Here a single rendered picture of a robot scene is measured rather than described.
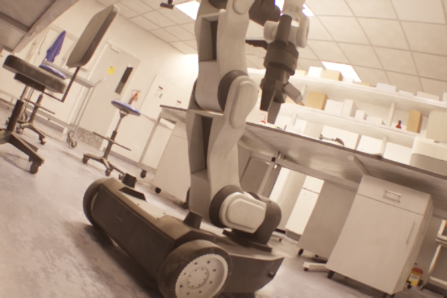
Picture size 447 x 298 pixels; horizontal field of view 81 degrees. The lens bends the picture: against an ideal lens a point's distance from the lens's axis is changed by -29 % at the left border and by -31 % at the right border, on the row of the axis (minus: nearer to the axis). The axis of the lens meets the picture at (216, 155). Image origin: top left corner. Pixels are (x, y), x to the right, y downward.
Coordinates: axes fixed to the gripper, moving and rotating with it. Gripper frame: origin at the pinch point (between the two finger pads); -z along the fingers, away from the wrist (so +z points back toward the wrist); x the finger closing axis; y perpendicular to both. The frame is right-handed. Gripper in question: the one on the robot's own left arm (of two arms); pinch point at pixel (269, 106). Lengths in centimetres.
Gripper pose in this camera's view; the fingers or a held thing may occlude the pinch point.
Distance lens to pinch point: 88.6
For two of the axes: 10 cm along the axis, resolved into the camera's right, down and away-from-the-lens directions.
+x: -2.8, -1.9, -9.4
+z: 2.9, -9.5, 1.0
